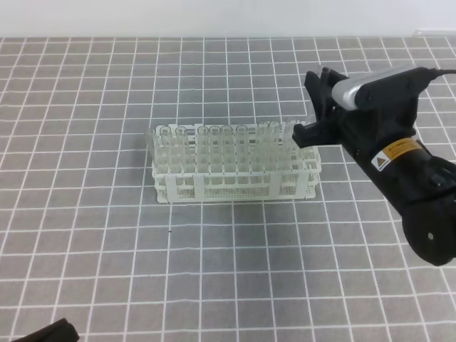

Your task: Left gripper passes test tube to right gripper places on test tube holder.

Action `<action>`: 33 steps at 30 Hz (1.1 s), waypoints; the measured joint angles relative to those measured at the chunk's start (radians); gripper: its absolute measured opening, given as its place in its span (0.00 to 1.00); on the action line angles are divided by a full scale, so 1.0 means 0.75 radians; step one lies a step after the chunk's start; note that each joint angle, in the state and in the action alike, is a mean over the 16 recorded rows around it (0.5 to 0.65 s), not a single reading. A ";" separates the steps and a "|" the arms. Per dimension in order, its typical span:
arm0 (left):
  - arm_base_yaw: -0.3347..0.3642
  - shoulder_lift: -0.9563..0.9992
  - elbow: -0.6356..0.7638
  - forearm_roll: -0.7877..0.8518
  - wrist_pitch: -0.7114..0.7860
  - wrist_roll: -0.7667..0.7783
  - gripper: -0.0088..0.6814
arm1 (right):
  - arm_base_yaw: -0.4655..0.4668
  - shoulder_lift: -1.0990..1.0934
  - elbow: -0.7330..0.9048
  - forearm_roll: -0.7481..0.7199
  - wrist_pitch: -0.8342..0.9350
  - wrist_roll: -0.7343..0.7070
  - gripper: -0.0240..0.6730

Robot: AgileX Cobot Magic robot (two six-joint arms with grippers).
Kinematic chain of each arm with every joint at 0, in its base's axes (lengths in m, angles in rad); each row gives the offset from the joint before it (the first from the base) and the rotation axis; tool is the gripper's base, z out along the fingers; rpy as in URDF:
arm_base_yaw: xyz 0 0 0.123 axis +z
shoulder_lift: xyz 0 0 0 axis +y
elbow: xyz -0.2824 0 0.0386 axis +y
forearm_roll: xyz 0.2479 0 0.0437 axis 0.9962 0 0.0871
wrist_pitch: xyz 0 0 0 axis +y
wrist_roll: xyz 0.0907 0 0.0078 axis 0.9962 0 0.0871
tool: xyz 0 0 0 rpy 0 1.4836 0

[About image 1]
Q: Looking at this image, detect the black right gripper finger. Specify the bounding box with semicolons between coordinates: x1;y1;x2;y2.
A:
292;120;341;148
304;67;348;122

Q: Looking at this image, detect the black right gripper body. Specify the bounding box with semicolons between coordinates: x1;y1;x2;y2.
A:
338;67;433;171

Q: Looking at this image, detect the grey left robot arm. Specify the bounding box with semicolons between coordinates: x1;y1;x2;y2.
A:
9;308;81;341

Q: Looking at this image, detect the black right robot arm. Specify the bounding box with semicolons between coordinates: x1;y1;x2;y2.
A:
293;66;455;266

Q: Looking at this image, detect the white test tube rack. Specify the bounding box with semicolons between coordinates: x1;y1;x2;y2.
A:
145;122;321;203

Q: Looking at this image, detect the grey checked tablecloth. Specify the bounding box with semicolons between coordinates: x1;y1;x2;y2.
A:
1;37;455;341

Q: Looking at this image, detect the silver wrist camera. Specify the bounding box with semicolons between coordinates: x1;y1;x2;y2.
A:
331;66;427;111

